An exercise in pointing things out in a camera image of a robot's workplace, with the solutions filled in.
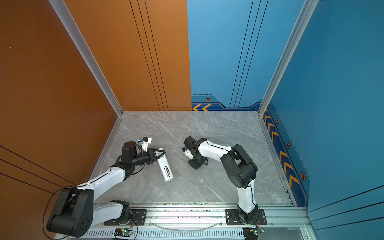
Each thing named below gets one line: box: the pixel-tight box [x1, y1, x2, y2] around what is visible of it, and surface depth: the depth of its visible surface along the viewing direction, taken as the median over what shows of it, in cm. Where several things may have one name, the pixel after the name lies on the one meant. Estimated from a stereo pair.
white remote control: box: [155, 148, 174, 182], surface depth 81 cm
